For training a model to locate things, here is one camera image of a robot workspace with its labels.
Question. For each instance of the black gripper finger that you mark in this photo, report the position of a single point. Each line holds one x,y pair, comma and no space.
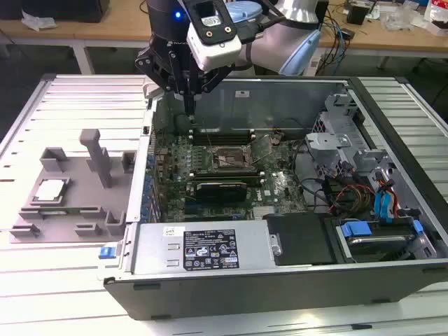
150,63
215,80

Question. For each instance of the thin metal locking lever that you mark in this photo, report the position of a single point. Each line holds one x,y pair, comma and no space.
210,143

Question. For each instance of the silver CPU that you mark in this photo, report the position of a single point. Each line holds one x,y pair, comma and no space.
50,190

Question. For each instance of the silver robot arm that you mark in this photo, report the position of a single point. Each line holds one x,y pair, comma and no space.
266,45

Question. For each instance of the CPU socket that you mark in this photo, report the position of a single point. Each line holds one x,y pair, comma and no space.
227,161

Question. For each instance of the wooden desk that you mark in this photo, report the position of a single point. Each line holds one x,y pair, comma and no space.
105,29

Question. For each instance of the black RAM slot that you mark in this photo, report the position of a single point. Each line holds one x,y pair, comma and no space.
227,138
227,142
227,178
255,182
227,173

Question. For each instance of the black equipment box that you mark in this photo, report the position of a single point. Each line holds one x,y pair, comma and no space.
52,8

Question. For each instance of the black graphics card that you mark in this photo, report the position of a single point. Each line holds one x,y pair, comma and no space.
220,192

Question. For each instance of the green motherboard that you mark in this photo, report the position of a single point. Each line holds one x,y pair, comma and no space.
280,182

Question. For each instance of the crumpled white plastic bag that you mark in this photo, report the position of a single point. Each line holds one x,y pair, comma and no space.
36,21

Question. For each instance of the grey parts rack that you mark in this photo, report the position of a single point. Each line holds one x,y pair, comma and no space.
80,168

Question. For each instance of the grey metal drive cage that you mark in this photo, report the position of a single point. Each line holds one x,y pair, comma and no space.
327,141

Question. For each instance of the silver chipset heatsink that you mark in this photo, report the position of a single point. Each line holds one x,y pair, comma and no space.
265,211

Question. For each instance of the small black adapter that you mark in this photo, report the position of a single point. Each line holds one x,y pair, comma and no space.
347,33

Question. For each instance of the small black box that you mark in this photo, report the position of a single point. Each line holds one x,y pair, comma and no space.
356,14

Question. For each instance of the green RAM stick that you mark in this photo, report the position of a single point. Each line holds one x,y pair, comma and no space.
59,211

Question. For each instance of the silver power supply unit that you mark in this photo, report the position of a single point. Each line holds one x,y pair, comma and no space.
154,252

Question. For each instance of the black drive bay cover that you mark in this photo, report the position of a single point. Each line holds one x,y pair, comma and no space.
301,241

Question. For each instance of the blue case latch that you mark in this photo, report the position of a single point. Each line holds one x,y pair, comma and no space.
106,252

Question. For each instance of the clear plastic wrapping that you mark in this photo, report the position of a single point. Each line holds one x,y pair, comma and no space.
402,19

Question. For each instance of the black open PC case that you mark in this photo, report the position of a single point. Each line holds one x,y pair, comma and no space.
245,297

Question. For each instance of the white red printed bag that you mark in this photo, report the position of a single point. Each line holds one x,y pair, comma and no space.
437,14

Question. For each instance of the hard disk in blue carrier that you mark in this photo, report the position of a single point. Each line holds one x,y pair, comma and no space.
378,246

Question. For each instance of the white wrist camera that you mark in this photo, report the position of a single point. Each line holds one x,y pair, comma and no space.
217,52

